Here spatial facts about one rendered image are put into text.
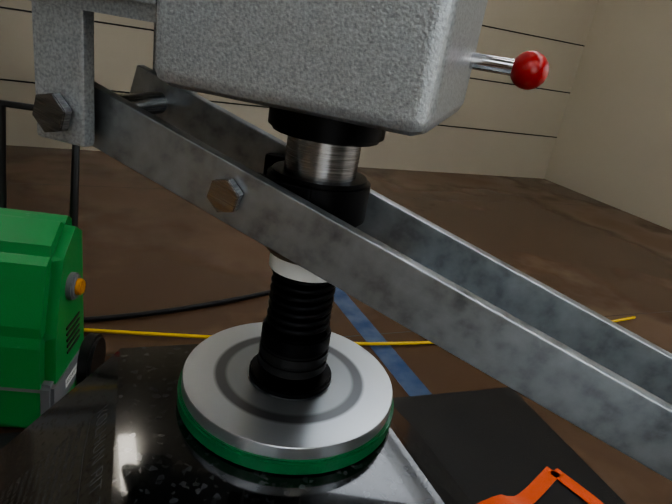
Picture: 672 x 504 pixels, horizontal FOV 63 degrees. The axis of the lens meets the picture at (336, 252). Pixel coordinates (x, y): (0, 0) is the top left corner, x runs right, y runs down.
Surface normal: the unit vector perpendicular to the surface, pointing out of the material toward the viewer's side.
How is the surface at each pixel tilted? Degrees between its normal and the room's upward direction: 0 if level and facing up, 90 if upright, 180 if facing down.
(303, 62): 90
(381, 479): 0
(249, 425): 0
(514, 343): 90
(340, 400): 0
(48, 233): 34
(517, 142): 90
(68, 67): 90
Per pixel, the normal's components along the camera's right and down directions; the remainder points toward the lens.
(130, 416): 0.15, -0.92
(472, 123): 0.38, 0.40
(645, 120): -0.91, 0.00
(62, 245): 0.16, -0.55
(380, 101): -0.31, 0.30
